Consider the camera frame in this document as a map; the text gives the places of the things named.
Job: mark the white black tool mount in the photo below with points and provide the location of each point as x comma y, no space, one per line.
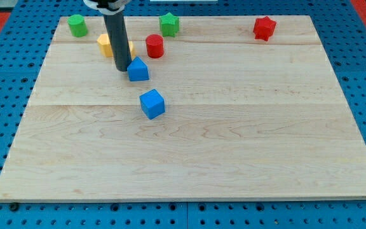
107,7

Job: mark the green cylinder block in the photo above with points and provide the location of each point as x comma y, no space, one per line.
77,25

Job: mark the red star block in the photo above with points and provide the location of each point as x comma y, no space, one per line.
264,28

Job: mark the yellow hexagon block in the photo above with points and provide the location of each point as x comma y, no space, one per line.
105,46

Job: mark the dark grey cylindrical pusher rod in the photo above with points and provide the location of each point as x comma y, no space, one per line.
116,30

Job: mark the blue cube block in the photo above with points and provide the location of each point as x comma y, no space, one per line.
152,104

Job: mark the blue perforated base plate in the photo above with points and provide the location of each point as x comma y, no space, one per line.
25,40

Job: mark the red cylinder block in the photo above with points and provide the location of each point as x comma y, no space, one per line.
154,46

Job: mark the blue triangular prism block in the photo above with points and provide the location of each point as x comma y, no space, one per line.
138,70

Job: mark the light wooden board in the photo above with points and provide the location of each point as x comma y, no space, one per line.
244,120

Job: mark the green star block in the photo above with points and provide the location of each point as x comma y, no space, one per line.
169,25

